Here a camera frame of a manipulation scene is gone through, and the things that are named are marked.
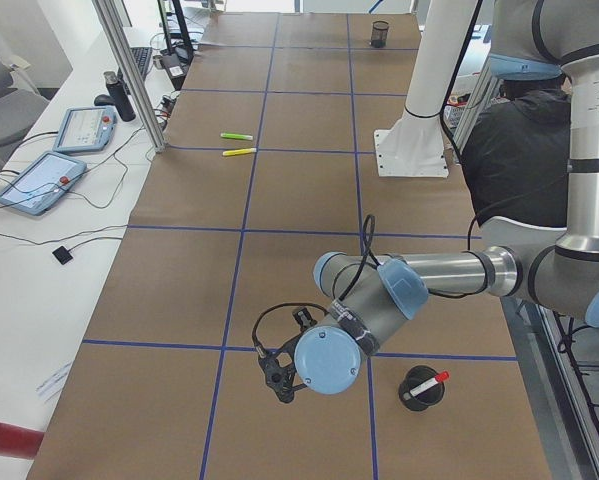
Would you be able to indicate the brown paper table mat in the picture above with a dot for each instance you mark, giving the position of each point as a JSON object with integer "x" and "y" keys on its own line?
{"x": 166, "y": 384}

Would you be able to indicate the black computer mouse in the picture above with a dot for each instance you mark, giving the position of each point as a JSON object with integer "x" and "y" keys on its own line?
{"x": 103, "y": 100}

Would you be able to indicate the small black square device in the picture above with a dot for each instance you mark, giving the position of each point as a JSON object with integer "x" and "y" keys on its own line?
{"x": 62, "y": 255}

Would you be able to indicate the black water bottle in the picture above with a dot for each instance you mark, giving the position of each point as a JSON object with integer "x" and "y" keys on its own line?
{"x": 119, "y": 96}

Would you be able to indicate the red marker pen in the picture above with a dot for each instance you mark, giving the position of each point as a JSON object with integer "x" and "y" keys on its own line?
{"x": 438, "y": 379}

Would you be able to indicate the yellow highlighter pen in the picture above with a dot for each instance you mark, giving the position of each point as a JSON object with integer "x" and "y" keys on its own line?
{"x": 239, "y": 152}

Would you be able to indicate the red cylinder object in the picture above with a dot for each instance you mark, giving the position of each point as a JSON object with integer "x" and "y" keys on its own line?
{"x": 19, "y": 442}

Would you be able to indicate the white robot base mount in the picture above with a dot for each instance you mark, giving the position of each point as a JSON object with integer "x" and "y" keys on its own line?
{"x": 400, "y": 154}

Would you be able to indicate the black mesh pen cup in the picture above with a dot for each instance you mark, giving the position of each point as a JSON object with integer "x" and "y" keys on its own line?
{"x": 379, "y": 34}
{"x": 415, "y": 377}

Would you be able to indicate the black keyboard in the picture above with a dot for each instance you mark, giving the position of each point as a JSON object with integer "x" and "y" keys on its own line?
{"x": 143, "y": 59}

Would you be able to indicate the grey aluminium frame post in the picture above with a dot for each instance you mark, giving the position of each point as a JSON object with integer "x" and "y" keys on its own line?
{"x": 113, "y": 29}

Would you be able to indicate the teach pendant tablet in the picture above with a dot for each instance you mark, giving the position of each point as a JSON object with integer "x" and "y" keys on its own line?
{"x": 85, "y": 130}
{"x": 43, "y": 183}

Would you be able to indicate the person in black jacket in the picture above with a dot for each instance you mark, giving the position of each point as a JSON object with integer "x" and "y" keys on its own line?
{"x": 516, "y": 158}

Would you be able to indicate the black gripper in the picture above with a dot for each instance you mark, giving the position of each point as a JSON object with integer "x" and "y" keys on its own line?
{"x": 303, "y": 319}

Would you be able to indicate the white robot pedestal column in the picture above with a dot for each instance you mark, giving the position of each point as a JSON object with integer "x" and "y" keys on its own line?
{"x": 447, "y": 32}

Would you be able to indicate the green highlighter pen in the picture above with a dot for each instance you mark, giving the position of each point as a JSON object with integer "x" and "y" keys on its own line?
{"x": 236, "y": 136}

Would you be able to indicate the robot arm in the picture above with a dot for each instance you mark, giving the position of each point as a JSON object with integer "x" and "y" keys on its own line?
{"x": 371, "y": 296}

